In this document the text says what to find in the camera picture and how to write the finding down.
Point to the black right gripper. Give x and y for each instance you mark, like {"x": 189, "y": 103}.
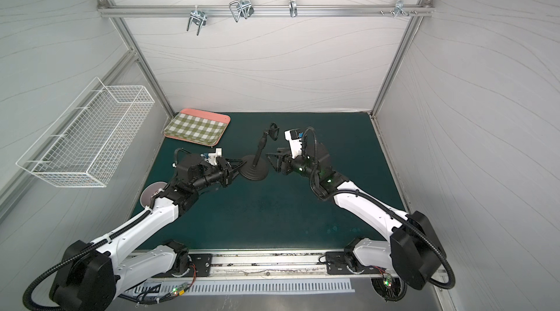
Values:
{"x": 282, "y": 161}

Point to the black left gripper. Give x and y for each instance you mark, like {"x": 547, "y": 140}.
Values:
{"x": 225, "y": 171}

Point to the black microphone stand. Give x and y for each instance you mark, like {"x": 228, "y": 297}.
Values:
{"x": 253, "y": 168}

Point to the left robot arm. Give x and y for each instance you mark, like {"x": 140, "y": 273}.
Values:
{"x": 99, "y": 271}

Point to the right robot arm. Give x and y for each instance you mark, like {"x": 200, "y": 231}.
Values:
{"x": 413, "y": 250}

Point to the green white checkered cloth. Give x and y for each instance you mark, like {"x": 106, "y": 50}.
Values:
{"x": 195, "y": 129}

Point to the pink plastic tray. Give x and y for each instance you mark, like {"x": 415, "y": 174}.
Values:
{"x": 197, "y": 126}

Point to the grey bowl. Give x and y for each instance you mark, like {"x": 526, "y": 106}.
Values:
{"x": 150, "y": 191}

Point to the metal hook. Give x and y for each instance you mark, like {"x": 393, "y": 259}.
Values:
{"x": 198, "y": 20}
{"x": 399, "y": 10}
{"x": 293, "y": 8}
{"x": 241, "y": 9}

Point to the aluminium crossbar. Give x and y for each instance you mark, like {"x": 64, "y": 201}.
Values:
{"x": 261, "y": 11}

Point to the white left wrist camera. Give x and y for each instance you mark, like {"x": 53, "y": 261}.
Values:
{"x": 212, "y": 157}

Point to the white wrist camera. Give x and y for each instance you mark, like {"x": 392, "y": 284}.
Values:
{"x": 212, "y": 157}
{"x": 294, "y": 137}

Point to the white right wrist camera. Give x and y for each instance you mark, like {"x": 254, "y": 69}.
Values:
{"x": 294, "y": 137}

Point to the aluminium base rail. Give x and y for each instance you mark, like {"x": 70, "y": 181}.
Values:
{"x": 265, "y": 264}

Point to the white wire basket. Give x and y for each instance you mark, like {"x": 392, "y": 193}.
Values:
{"x": 83, "y": 147}

